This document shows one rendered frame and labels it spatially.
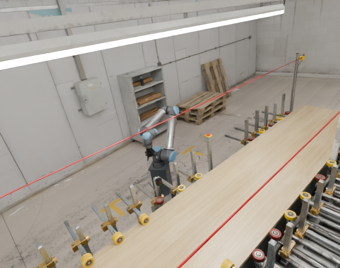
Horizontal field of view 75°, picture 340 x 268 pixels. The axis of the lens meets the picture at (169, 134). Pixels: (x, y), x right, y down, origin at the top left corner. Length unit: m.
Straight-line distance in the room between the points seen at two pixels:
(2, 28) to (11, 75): 3.04
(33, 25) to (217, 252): 1.68
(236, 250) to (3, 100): 3.65
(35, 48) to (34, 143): 3.36
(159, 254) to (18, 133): 3.15
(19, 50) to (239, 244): 1.71
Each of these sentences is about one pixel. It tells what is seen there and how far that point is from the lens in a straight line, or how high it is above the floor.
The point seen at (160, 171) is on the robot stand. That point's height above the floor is 0.57.
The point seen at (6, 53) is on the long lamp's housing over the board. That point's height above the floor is 2.35.
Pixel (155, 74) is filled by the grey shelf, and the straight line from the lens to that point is 5.22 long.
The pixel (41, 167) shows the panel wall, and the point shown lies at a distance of 4.53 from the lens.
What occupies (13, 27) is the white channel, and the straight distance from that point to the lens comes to 1.11.
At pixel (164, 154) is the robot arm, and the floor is 0.83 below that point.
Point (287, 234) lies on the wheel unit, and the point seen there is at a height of 1.03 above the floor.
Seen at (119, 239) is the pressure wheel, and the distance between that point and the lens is 1.93.
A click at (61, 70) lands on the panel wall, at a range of 4.33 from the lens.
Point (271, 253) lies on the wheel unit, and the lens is 1.61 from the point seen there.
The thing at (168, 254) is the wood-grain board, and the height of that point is 0.90.
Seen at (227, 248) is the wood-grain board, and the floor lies 0.90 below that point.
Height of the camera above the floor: 2.37
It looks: 27 degrees down
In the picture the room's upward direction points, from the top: 9 degrees counter-clockwise
